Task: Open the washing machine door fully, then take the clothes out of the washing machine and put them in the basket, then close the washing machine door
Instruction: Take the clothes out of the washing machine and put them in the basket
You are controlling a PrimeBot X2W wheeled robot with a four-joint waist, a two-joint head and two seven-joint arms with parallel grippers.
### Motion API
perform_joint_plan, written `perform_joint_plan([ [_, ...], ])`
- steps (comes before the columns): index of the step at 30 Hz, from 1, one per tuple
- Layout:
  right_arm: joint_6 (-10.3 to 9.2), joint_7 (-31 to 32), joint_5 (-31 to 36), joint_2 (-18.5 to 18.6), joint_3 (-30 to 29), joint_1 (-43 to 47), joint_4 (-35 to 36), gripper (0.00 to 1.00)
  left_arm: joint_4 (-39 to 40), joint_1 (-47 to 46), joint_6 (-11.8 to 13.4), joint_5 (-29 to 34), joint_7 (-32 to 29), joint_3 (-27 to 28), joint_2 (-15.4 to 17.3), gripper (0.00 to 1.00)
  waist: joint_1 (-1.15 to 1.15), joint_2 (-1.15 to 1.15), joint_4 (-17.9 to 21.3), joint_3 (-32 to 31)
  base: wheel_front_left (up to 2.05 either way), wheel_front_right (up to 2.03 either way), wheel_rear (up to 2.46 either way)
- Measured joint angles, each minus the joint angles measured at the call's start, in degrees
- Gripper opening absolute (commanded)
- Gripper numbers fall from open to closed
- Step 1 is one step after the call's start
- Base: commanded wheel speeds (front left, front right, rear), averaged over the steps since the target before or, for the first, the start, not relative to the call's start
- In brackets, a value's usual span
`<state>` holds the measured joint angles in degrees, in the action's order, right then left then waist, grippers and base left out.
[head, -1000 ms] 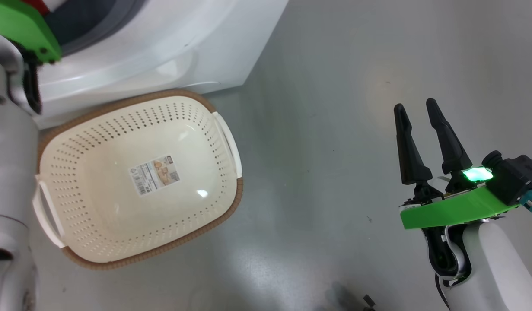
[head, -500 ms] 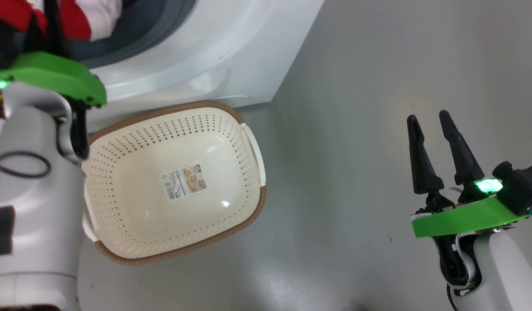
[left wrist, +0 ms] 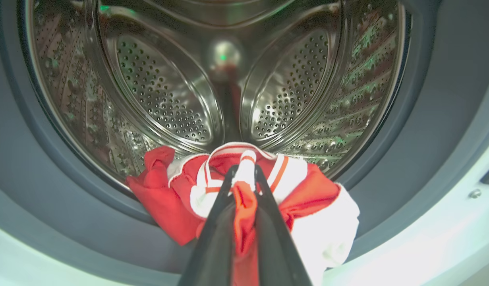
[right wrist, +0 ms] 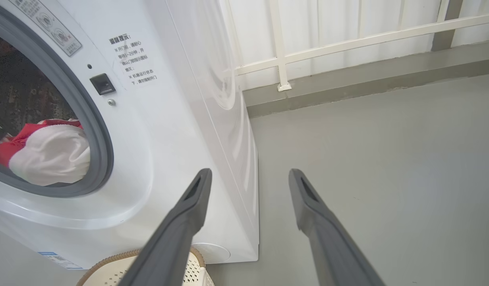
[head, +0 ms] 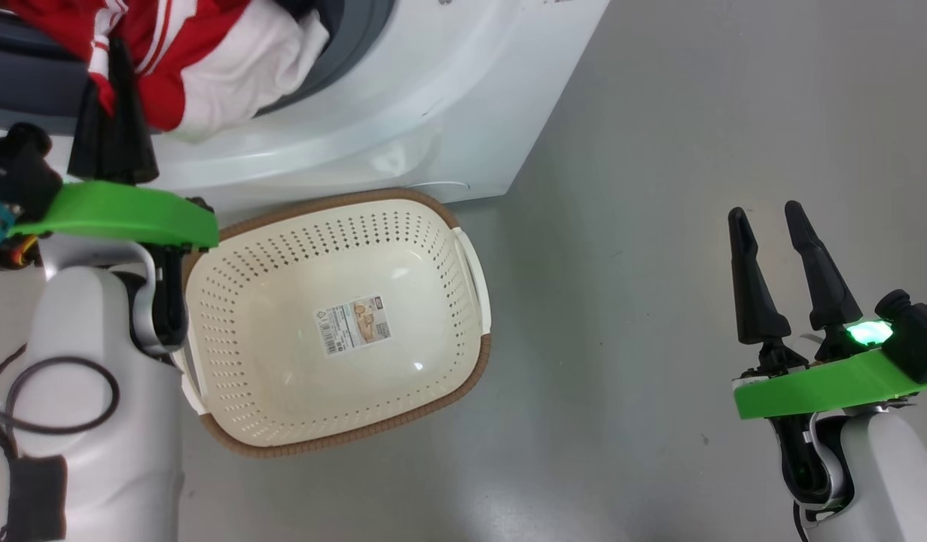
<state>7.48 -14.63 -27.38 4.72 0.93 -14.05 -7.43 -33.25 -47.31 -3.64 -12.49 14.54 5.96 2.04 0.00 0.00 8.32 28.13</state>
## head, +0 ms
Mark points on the basket product label sticker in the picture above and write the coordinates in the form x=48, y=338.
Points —
x=354, y=325

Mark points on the red and white garment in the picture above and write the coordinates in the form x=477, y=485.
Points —
x=207, y=68

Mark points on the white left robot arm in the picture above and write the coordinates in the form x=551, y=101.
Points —
x=117, y=467

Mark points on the white front-load washing machine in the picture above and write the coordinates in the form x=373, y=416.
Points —
x=471, y=113

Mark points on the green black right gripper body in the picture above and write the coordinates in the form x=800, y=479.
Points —
x=824, y=388

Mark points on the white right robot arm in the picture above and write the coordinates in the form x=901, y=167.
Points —
x=892, y=482

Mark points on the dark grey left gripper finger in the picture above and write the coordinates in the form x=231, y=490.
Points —
x=128, y=135
x=90, y=143

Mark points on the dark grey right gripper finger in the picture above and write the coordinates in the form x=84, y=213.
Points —
x=753, y=301
x=828, y=290

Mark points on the cream perforated basket brown rim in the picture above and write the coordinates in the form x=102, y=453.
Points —
x=282, y=376

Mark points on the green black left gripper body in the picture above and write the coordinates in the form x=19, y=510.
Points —
x=132, y=214

